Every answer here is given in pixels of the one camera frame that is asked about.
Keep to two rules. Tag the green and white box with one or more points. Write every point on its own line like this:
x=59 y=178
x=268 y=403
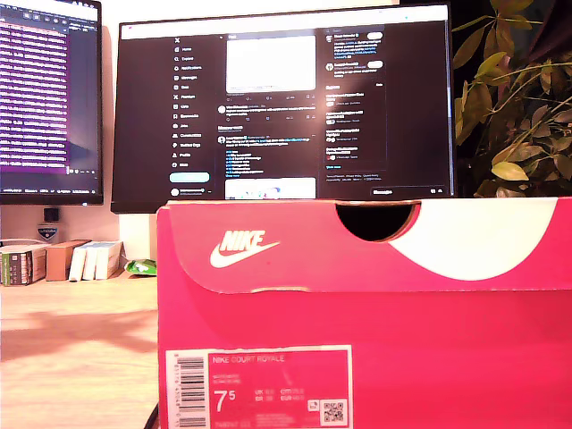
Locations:
x=20 y=268

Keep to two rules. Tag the small black computer monitor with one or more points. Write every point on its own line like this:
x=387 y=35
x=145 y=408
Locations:
x=40 y=89

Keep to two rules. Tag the green leafy houseplant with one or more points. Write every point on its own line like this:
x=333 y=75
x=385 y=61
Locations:
x=514 y=147

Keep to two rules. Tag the large black computer monitor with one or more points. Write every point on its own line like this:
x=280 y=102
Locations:
x=277 y=111

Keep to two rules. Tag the white and blue box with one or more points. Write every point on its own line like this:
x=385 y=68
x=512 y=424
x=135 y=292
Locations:
x=107 y=263
x=77 y=266
x=90 y=266

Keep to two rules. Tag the red Nike shoebox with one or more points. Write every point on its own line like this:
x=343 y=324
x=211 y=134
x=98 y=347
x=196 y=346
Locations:
x=357 y=322

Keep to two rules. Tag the green Jenkki gum bag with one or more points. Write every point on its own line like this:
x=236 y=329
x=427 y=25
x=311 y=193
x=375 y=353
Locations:
x=140 y=267

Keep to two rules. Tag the brown cardboard box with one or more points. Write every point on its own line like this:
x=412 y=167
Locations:
x=60 y=263

